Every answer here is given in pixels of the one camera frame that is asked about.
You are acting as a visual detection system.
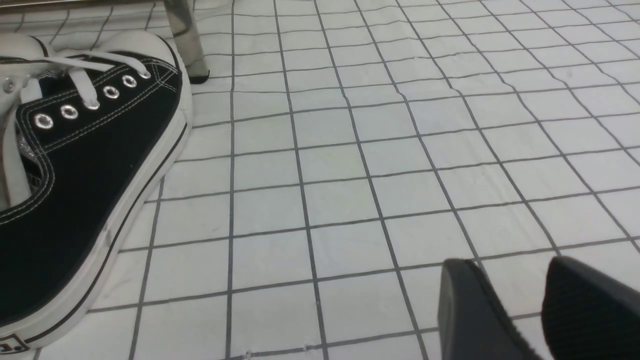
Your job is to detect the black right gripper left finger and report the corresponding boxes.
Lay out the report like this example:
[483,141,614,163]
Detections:
[438,259,541,360]

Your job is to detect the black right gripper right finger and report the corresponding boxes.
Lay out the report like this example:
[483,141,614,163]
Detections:
[541,256,640,360]

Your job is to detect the silver metal shoe rack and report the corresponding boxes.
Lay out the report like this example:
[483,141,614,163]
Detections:
[0,0,210,85]

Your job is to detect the black canvas lace sneaker right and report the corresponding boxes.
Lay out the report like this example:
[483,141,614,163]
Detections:
[0,30,194,360]

